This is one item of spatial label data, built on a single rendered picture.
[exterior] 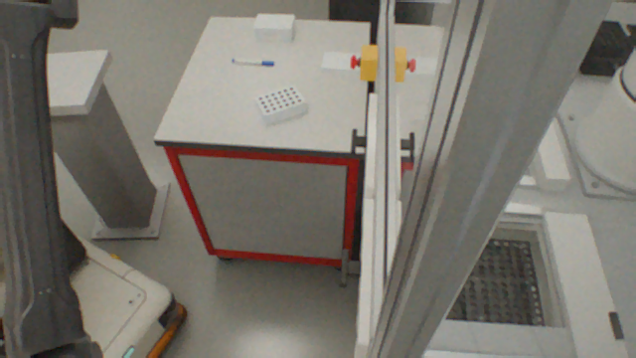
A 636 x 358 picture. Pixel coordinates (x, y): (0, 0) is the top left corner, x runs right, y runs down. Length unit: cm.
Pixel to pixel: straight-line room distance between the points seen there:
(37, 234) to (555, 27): 42
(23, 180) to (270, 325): 140
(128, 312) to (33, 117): 119
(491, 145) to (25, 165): 37
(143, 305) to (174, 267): 40
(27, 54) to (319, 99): 98
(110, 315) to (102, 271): 17
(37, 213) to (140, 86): 238
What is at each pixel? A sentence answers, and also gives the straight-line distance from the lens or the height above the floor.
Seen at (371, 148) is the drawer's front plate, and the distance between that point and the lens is 97.
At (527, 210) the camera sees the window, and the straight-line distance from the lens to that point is 29.
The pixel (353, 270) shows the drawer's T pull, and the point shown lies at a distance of 82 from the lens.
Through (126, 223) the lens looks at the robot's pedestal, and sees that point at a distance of 208.
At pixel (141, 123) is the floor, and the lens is 255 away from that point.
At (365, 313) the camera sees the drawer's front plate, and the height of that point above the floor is 93.
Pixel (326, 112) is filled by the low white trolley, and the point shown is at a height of 76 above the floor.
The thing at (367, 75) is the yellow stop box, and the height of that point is 86.
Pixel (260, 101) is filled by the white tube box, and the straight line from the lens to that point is 128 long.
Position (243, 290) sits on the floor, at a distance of 183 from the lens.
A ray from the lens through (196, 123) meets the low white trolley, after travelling 131.
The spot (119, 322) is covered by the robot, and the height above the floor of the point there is 28.
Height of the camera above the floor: 164
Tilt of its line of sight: 51 degrees down
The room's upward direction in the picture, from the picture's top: 2 degrees counter-clockwise
